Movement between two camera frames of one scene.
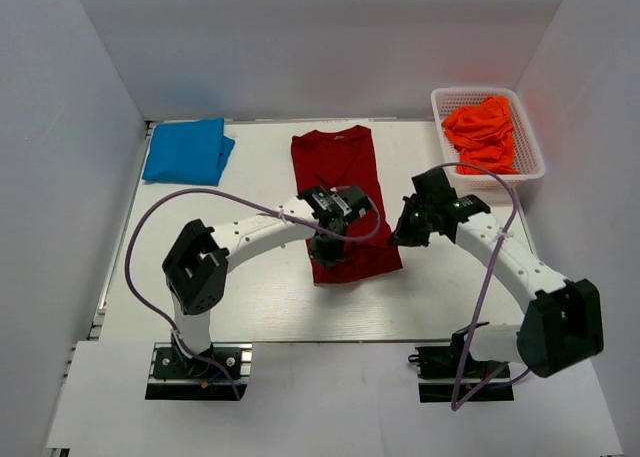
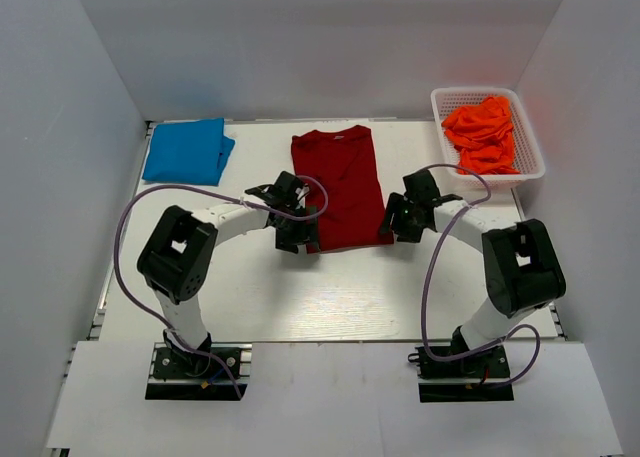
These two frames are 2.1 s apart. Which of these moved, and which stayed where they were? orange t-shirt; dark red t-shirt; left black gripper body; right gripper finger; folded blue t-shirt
Moved: right gripper finger; left black gripper body; dark red t-shirt
Stayed: folded blue t-shirt; orange t-shirt
